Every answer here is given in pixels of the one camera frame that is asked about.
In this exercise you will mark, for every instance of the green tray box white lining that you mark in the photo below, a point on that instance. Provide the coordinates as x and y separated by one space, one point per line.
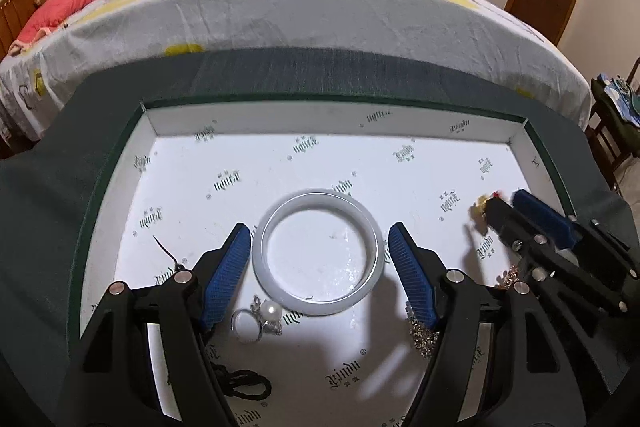
320 157

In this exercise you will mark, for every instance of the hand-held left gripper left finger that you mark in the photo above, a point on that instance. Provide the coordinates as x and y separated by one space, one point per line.
225 272

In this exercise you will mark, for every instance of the rhinestone brooch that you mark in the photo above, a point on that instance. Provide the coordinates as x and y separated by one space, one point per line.
425 342

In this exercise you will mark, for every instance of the white jade bangle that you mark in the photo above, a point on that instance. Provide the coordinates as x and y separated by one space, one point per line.
320 307

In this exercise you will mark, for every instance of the wooden chair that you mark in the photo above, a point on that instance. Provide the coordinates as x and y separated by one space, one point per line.
607 142

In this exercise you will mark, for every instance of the red gold dangling earring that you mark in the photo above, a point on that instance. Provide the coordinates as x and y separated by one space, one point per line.
480 207

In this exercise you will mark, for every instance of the pile of clothes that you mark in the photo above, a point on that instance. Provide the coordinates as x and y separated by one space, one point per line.
620 102

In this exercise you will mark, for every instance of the bed with patterned sheet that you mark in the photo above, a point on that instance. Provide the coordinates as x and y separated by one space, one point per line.
300 2

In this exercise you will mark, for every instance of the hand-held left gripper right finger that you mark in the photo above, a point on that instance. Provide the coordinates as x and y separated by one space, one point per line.
412 272

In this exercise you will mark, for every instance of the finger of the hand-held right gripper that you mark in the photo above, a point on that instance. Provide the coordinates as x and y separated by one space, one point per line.
542 214
510 227

